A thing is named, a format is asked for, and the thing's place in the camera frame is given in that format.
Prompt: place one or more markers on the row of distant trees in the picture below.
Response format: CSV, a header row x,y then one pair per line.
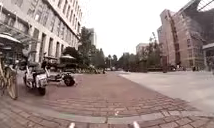
x,y
89,50

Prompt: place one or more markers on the red brick path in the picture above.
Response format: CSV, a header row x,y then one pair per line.
x,y
105,90

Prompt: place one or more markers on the tall grey distant building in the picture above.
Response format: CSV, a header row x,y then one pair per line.
x,y
92,36

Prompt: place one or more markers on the group of trees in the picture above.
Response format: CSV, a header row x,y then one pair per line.
x,y
142,58

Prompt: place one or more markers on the pale distant building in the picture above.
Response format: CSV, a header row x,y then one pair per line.
x,y
141,48

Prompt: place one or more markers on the pale parasol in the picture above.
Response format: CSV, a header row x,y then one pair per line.
x,y
5,38
67,57

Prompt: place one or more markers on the dark scooter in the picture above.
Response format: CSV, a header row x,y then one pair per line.
x,y
63,77

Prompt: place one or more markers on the grey stone kerb band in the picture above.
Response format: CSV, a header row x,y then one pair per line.
x,y
95,119

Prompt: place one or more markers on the robot's own part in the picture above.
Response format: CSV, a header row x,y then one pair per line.
x,y
72,125
136,125

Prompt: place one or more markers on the white scooter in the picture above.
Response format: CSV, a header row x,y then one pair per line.
x,y
36,78

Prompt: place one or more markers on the grey stone building with columns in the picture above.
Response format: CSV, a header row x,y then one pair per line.
x,y
45,23

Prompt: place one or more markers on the red brick building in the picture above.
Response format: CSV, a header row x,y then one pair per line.
x,y
180,40

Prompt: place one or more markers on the pale paved ground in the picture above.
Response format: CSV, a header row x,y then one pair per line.
x,y
181,87

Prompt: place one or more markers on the yellow bicycle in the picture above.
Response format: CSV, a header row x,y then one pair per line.
x,y
9,80

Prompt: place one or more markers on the person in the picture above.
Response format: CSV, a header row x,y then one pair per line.
x,y
213,65

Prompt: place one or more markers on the building with glass roof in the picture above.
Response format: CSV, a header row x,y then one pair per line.
x,y
210,23

